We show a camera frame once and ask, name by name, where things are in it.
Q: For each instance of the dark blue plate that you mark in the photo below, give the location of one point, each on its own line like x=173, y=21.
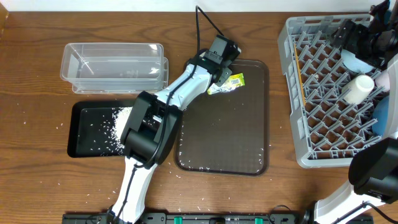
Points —
x=380, y=113

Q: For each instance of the clear plastic bin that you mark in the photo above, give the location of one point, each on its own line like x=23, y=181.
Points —
x=114, y=67

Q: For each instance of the grey dishwasher rack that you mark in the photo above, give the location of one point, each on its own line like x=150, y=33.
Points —
x=327, y=132

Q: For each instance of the pile of white rice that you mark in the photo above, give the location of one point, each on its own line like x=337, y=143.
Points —
x=119, y=124

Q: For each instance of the light blue small bowl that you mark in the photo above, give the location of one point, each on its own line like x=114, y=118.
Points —
x=354, y=64

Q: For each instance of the pink cup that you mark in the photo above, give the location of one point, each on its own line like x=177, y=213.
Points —
x=383, y=81

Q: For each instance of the white cup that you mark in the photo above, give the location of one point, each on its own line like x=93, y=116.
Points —
x=356, y=91

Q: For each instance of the dark brown serving tray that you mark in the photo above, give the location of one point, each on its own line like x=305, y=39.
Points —
x=228, y=133

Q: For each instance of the black waste tray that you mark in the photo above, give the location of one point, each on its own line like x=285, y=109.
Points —
x=82, y=113

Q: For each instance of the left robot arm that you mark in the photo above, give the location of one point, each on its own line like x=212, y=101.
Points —
x=151, y=128

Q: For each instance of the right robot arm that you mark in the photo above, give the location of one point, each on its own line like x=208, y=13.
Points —
x=372, y=175

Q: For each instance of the wooden chopstick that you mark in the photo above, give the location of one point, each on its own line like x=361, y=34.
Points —
x=299, y=75

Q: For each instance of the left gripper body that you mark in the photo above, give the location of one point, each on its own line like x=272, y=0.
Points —
x=223, y=76

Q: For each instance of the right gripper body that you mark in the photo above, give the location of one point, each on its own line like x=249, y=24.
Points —
x=364, y=46

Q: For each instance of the green yellow snack wrapper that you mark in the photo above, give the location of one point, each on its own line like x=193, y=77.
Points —
x=233, y=82

